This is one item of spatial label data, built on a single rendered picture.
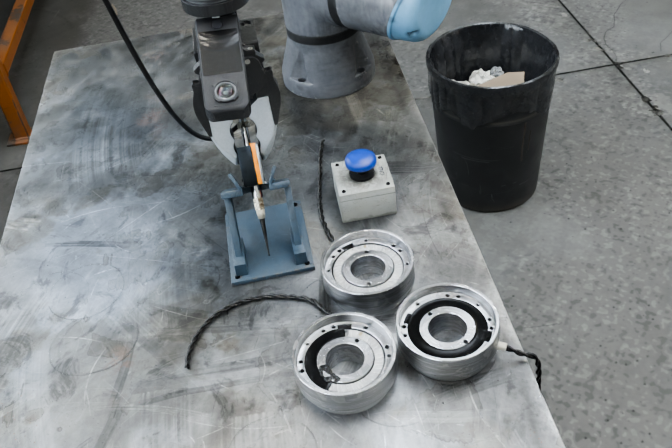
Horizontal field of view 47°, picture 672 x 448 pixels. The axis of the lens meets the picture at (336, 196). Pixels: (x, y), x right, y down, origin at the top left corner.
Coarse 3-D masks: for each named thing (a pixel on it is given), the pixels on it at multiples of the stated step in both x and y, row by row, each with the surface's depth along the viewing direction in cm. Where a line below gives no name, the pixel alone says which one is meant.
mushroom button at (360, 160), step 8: (352, 152) 98; (360, 152) 97; (368, 152) 97; (352, 160) 96; (360, 160) 96; (368, 160) 96; (376, 160) 97; (352, 168) 96; (360, 168) 96; (368, 168) 96
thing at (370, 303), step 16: (336, 240) 90; (352, 240) 92; (368, 240) 91; (384, 240) 91; (400, 240) 89; (336, 256) 90; (352, 256) 90; (368, 256) 90; (384, 256) 89; (400, 256) 89; (352, 272) 90; (368, 272) 91; (384, 272) 87; (336, 288) 85; (400, 288) 85; (352, 304) 85; (368, 304) 84; (384, 304) 85
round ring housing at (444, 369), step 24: (432, 288) 83; (456, 288) 83; (408, 312) 82; (432, 312) 82; (456, 312) 82; (408, 336) 80; (432, 336) 83; (408, 360) 79; (432, 360) 76; (456, 360) 75; (480, 360) 76
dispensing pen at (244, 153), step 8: (240, 120) 91; (240, 128) 91; (248, 136) 91; (248, 144) 91; (240, 152) 90; (248, 152) 90; (240, 160) 90; (248, 160) 90; (240, 168) 90; (248, 168) 90; (248, 176) 90; (256, 176) 90; (248, 184) 90; (256, 184) 90; (256, 192) 92; (256, 200) 92; (256, 208) 92; (264, 216) 92; (264, 224) 92; (264, 232) 92
